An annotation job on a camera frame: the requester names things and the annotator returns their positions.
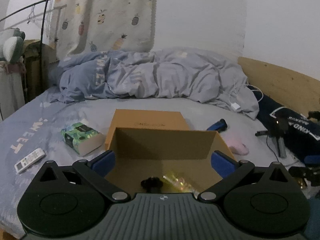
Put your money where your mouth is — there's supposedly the brown cardboard box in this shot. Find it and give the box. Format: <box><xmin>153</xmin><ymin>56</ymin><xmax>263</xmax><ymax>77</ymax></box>
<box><xmin>106</xmin><ymin>127</ymin><xmax>234</xmax><ymax>195</ymax></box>

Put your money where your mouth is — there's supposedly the pink soft object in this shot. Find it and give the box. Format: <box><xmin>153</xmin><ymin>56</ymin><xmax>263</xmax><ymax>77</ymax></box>
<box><xmin>225</xmin><ymin>138</ymin><xmax>249</xmax><ymax>155</ymax></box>

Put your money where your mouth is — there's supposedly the green patterned tissue box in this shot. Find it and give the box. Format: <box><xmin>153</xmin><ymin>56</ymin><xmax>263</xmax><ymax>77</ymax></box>
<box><xmin>61</xmin><ymin>122</ymin><xmax>105</xmax><ymax>157</ymax></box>

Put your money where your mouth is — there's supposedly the blue black utility knife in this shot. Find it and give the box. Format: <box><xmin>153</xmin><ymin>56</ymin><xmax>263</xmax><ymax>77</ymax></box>
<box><xmin>207</xmin><ymin>119</ymin><xmax>228</xmax><ymax>132</ymax></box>

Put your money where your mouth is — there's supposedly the yellow transparent wrapper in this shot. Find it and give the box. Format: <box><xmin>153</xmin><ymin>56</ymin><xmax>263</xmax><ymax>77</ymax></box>
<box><xmin>163</xmin><ymin>173</ymin><xmax>200</xmax><ymax>198</ymax></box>

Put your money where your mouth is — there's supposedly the white remote control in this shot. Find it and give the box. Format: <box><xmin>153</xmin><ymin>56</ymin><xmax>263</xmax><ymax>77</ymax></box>
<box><xmin>15</xmin><ymin>148</ymin><xmax>46</xmax><ymax>174</ymax></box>

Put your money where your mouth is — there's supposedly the black hair clip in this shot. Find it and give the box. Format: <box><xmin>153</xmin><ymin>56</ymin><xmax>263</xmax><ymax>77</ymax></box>
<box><xmin>140</xmin><ymin>177</ymin><xmax>163</xmax><ymax>194</ymax></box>

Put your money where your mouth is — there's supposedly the small black tripod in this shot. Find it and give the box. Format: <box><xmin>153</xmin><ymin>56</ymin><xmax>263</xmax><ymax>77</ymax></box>
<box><xmin>255</xmin><ymin>114</ymin><xmax>289</xmax><ymax>159</ymax></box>

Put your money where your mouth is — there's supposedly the blue sweet print bedsheet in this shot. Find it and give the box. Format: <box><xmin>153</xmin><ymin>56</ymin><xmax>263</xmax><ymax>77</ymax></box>
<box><xmin>1</xmin><ymin>90</ymin><xmax>310</xmax><ymax>239</ymax></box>

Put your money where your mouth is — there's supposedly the black printed clothing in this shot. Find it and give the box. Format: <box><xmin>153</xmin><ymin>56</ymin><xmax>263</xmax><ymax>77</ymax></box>
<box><xmin>253</xmin><ymin>90</ymin><xmax>319</xmax><ymax>165</ymax></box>

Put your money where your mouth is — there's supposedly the wooden headboard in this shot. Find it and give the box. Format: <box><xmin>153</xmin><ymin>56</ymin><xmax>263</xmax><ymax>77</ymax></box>
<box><xmin>238</xmin><ymin>57</ymin><xmax>320</xmax><ymax>116</ymax></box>

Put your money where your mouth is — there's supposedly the blue grey crumpled duvet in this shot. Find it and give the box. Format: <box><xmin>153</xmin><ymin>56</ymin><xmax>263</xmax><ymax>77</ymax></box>
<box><xmin>49</xmin><ymin>47</ymin><xmax>259</xmax><ymax>119</ymax></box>

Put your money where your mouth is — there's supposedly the green white plush toy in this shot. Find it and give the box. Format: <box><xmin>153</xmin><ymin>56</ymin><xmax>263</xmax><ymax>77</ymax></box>
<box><xmin>0</xmin><ymin>28</ymin><xmax>25</xmax><ymax>64</ymax></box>

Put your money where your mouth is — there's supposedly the pineapple pattern curtain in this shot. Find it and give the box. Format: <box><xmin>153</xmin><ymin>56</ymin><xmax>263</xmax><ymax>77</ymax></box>
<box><xmin>49</xmin><ymin>0</ymin><xmax>156</xmax><ymax>60</ymax></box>

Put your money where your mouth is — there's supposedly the black metal clothes rack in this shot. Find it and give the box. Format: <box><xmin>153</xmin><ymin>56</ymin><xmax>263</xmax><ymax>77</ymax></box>
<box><xmin>1</xmin><ymin>0</ymin><xmax>54</xmax><ymax>102</ymax></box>

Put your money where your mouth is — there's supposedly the white charger with cable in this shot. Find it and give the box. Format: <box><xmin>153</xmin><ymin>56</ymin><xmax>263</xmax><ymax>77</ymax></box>
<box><xmin>228</xmin><ymin>80</ymin><xmax>264</xmax><ymax>113</ymax></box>

